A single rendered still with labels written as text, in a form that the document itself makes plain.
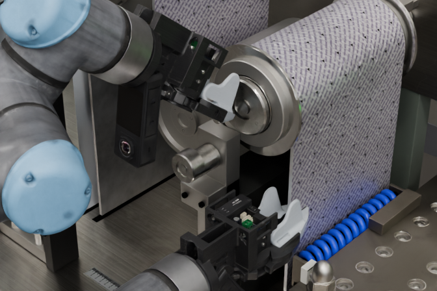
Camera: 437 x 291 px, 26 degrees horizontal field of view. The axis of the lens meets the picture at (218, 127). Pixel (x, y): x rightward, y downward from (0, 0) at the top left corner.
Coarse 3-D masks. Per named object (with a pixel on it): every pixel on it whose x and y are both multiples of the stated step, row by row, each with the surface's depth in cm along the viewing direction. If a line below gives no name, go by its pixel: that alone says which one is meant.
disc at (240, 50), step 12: (228, 48) 116; (240, 48) 114; (252, 48) 113; (228, 60) 117; (264, 60) 112; (216, 72) 119; (276, 72) 112; (288, 84) 111; (288, 96) 112; (288, 108) 113; (300, 108) 112; (300, 120) 112; (288, 132) 114; (276, 144) 117; (288, 144) 115
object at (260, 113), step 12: (240, 84) 114; (252, 84) 113; (240, 96) 115; (252, 96) 113; (264, 96) 113; (240, 108) 116; (252, 108) 114; (264, 108) 113; (240, 120) 116; (252, 120) 115; (264, 120) 113; (252, 132) 116
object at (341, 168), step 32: (384, 96) 128; (352, 128) 125; (384, 128) 132; (320, 160) 121; (352, 160) 128; (384, 160) 135; (288, 192) 119; (320, 192) 125; (352, 192) 132; (320, 224) 128
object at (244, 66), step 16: (224, 64) 116; (240, 64) 114; (256, 64) 113; (256, 80) 113; (272, 80) 112; (272, 96) 112; (272, 112) 113; (288, 112) 113; (272, 128) 114; (256, 144) 118
